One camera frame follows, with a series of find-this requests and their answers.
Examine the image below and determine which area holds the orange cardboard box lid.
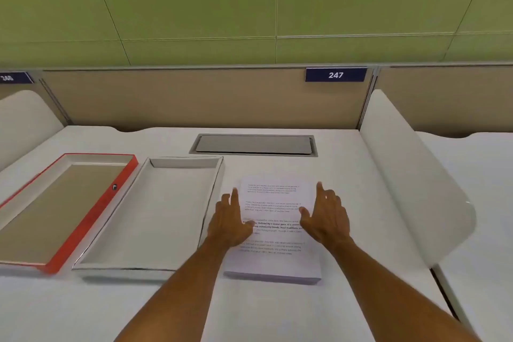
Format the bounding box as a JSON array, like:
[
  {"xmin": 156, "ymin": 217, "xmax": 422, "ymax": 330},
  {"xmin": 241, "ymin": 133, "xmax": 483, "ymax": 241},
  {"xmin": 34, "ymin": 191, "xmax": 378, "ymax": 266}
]
[{"xmin": 0, "ymin": 153, "xmax": 139, "ymax": 274}]

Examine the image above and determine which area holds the grey desk cable hatch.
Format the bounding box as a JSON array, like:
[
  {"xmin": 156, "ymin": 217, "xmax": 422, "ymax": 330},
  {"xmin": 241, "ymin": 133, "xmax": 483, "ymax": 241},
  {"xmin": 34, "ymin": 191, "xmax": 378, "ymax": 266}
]
[{"xmin": 189, "ymin": 133, "xmax": 320, "ymax": 157}]

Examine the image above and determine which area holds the stack of printed paper sheets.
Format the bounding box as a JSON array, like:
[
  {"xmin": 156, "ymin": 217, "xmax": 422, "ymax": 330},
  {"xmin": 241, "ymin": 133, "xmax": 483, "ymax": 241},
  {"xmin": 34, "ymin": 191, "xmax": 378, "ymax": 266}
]
[{"xmin": 223, "ymin": 177, "xmax": 323, "ymax": 286}]

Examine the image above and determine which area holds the person's right forearm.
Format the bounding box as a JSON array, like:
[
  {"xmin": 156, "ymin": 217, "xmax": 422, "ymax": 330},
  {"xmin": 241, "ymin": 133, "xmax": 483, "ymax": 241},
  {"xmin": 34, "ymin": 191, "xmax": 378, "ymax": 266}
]
[{"xmin": 320, "ymin": 238, "xmax": 482, "ymax": 342}]

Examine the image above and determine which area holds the person's left hand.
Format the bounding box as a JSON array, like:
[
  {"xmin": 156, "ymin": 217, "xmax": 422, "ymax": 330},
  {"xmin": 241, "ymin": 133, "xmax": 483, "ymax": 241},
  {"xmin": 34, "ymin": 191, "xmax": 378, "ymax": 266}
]
[{"xmin": 205, "ymin": 189, "xmax": 255, "ymax": 252}]

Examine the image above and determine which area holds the white curved desk divider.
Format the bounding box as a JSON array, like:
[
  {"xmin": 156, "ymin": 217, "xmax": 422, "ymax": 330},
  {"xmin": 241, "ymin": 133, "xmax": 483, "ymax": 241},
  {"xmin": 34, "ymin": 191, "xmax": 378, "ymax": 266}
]
[
  {"xmin": 0, "ymin": 90, "xmax": 65, "ymax": 172},
  {"xmin": 359, "ymin": 89, "xmax": 477, "ymax": 271}
]

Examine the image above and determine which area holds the blue desk number sign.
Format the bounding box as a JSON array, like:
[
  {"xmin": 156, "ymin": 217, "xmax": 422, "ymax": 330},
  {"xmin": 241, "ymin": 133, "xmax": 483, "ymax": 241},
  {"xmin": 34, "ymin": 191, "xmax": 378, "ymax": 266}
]
[
  {"xmin": 0, "ymin": 72, "xmax": 35, "ymax": 85},
  {"xmin": 305, "ymin": 68, "xmax": 368, "ymax": 83}
]

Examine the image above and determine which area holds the grey metal partition post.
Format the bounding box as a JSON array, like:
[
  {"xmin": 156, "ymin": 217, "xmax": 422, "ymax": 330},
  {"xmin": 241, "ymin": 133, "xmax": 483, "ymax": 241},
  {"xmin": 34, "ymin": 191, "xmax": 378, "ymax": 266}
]
[
  {"xmin": 37, "ymin": 76, "xmax": 73, "ymax": 127},
  {"xmin": 357, "ymin": 67, "xmax": 380, "ymax": 132}
]

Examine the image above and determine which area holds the person's right hand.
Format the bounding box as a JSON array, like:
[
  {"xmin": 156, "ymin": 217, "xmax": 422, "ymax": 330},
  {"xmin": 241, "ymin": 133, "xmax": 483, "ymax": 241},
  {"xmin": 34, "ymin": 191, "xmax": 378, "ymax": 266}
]
[{"xmin": 298, "ymin": 181, "xmax": 353, "ymax": 252}]

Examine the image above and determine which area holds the white cardboard box tray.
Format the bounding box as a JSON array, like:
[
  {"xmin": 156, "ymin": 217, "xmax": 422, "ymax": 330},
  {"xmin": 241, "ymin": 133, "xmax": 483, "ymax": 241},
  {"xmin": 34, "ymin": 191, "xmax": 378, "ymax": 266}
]
[{"xmin": 72, "ymin": 156, "xmax": 224, "ymax": 273}]

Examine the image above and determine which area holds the person's left forearm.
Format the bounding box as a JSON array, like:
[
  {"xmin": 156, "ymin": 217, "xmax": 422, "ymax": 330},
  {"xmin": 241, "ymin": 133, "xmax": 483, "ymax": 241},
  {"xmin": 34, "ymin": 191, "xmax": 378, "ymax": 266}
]
[{"xmin": 114, "ymin": 242, "xmax": 242, "ymax": 342}]

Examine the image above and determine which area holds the beige partition panel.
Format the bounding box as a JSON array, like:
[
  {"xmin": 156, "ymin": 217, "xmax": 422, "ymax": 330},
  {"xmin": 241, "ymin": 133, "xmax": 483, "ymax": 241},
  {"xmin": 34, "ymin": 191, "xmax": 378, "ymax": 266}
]
[
  {"xmin": 373, "ymin": 65, "xmax": 513, "ymax": 139},
  {"xmin": 40, "ymin": 67, "xmax": 376, "ymax": 133}
]

